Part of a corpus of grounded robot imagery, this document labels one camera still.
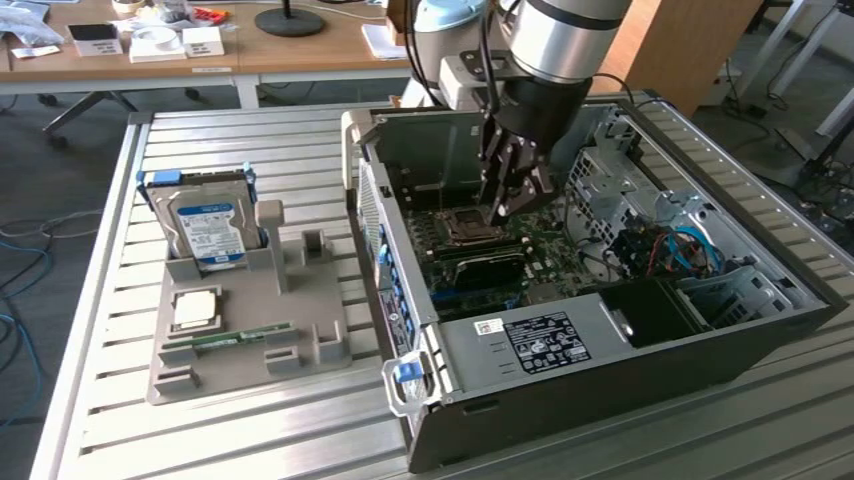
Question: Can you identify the black open PC case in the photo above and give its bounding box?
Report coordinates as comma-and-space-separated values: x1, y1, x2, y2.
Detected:
339, 89, 852, 475

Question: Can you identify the CPU socket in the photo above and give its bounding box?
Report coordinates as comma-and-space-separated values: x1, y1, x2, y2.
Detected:
433, 206, 507, 247

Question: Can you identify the white paper stack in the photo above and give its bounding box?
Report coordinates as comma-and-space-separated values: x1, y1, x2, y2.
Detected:
361, 23, 410, 62

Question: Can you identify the grey power supply unit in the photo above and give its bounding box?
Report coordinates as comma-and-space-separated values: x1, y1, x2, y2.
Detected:
419, 294, 635, 402

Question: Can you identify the clear plastic bag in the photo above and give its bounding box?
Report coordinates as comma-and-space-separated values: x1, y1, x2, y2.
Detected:
0, 0, 67, 47

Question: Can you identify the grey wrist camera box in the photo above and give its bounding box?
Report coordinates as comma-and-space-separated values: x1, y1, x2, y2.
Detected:
437, 53, 515, 112

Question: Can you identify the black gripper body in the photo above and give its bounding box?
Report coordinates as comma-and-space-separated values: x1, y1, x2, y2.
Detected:
491, 76, 595, 154

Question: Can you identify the plain white box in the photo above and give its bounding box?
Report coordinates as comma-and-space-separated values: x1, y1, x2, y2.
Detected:
180, 25, 226, 58

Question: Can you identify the silver CPU chip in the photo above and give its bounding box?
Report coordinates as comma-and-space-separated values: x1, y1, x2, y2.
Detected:
172, 290, 220, 330

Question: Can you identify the hard disk with blue bracket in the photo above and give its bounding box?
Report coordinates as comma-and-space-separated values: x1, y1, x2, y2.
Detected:
135, 161, 263, 273

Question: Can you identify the grey parts rack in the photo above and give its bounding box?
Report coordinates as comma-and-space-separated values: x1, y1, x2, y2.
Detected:
146, 198, 357, 407

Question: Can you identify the black wire bundle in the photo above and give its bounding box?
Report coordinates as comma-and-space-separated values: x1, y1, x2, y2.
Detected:
571, 232, 630, 289

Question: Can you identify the metal disk bay cage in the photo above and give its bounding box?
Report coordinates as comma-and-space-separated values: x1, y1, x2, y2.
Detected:
565, 143, 710, 254

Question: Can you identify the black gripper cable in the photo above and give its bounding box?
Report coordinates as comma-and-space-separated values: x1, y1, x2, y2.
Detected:
591, 72, 643, 102

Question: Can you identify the green motherboard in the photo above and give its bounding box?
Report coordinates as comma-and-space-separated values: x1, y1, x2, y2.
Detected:
403, 198, 603, 322

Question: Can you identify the black graphics card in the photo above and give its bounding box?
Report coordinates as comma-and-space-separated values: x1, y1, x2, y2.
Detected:
453, 249, 530, 294

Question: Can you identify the black round lamp base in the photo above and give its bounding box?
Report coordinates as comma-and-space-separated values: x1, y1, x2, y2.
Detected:
254, 0, 329, 38

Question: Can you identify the white floor cable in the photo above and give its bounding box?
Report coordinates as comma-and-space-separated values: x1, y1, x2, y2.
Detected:
0, 208, 103, 240

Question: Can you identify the red wire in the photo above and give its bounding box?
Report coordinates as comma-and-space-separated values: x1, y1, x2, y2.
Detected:
647, 231, 674, 277

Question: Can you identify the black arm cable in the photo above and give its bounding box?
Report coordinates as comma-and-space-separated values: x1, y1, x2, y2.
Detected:
405, 0, 447, 107

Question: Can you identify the wooden desk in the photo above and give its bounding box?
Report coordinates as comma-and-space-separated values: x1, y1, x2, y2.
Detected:
0, 0, 433, 109

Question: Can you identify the grey case side handle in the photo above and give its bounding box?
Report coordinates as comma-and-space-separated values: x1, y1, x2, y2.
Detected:
381, 349, 437, 418

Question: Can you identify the white box with tape roll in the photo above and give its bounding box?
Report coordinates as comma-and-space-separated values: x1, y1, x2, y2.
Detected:
127, 26, 190, 64

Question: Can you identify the green RAM stick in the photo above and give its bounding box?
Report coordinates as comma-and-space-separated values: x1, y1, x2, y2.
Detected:
162, 321, 297, 350

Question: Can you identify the wooden cabinet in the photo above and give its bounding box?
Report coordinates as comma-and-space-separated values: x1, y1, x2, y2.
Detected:
598, 0, 766, 117

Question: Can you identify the white box with black top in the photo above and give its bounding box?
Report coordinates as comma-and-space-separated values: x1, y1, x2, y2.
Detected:
67, 22, 124, 58

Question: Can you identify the white label card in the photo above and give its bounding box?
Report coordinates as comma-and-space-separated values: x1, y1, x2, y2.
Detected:
8, 45, 63, 61

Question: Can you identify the white desk frame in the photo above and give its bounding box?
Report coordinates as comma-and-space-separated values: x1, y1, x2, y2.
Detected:
732, 0, 854, 104

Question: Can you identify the blue floor cable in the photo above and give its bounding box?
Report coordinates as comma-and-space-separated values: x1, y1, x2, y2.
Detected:
0, 238, 54, 427

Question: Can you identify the blue data wire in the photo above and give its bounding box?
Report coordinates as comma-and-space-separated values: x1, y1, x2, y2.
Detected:
671, 225, 728, 277

